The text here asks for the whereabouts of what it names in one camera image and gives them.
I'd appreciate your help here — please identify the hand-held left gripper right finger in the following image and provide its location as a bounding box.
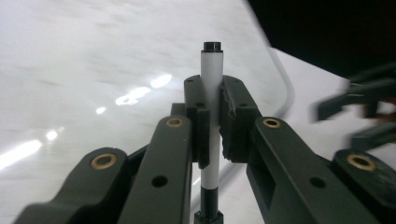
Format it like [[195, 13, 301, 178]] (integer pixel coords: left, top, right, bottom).
[[219, 75, 381, 224]]

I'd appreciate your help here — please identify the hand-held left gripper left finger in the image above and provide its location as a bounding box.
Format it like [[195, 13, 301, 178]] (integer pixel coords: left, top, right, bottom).
[[117, 74, 212, 224]]

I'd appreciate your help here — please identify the white marker pen black cap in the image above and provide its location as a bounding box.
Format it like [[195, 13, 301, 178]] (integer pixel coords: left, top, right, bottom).
[[193, 40, 225, 224]]

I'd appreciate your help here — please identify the white dry-erase whiteboard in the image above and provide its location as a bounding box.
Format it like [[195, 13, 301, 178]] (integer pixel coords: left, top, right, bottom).
[[0, 0, 295, 224]]

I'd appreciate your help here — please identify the black curtain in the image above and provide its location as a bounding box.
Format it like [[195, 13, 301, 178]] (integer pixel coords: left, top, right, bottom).
[[247, 0, 396, 80]]

